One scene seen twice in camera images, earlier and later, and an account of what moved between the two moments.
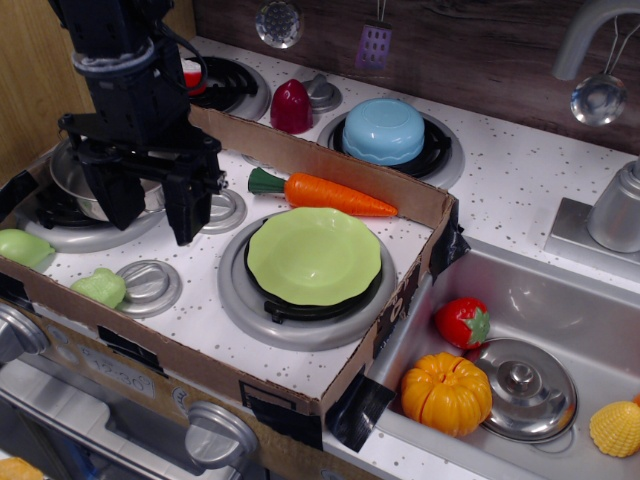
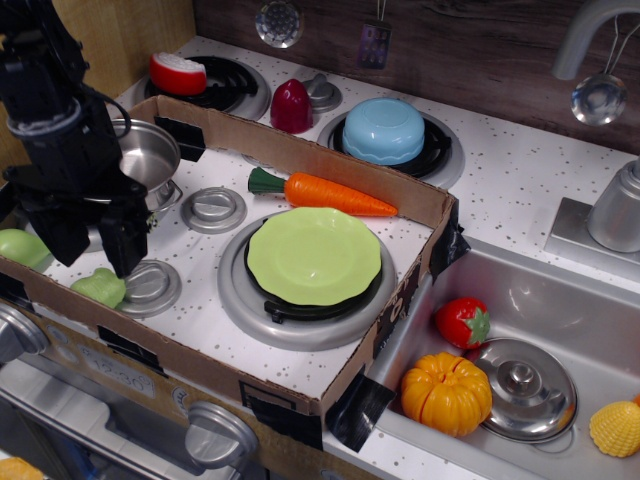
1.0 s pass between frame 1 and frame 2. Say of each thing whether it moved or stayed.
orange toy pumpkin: stayed
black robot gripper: moved
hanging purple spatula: stayed
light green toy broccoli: stayed
